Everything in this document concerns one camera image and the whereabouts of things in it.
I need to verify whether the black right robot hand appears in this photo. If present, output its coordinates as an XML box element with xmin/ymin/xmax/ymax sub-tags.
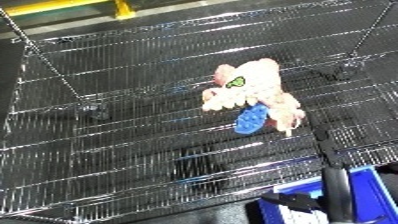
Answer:
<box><xmin>259</xmin><ymin>125</ymin><xmax>358</xmax><ymax>224</ymax></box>

